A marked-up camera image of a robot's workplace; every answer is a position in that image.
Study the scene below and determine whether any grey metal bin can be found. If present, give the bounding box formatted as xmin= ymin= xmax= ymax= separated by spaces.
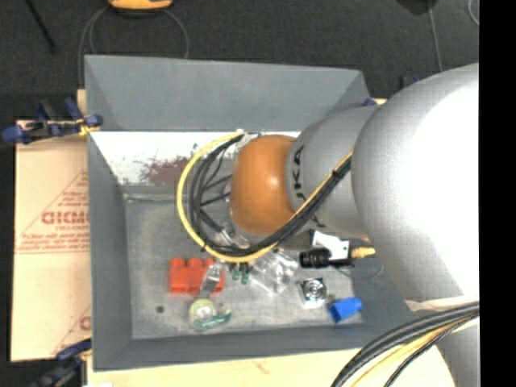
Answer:
xmin=83 ymin=54 xmax=417 ymax=371

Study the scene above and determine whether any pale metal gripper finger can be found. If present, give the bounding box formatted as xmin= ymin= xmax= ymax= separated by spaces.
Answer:
xmin=201 ymin=261 xmax=225 ymax=294

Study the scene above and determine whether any brown cardboard board red print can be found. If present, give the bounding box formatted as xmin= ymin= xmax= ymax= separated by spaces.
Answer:
xmin=9 ymin=119 xmax=94 ymax=363

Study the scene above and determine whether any red toy brick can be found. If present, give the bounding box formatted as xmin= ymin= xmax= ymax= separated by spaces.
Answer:
xmin=168 ymin=256 xmax=226 ymax=295

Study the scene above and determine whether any clear plastic wrapper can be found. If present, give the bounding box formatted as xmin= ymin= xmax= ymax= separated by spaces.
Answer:
xmin=248 ymin=252 xmax=298 ymax=294

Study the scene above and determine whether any blue plastic block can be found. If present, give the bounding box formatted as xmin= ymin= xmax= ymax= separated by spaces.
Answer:
xmin=327 ymin=296 xmax=364 ymax=324

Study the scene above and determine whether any black cylinder on white bracket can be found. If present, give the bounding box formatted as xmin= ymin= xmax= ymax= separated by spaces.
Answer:
xmin=299 ymin=229 xmax=377 ymax=269

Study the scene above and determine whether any green tape dispenser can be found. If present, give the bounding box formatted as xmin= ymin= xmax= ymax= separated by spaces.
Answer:
xmin=188 ymin=298 xmax=233 ymax=332

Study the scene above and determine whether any silver square metal part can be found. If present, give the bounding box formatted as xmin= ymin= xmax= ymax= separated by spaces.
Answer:
xmin=297 ymin=277 xmax=327 ymax=310

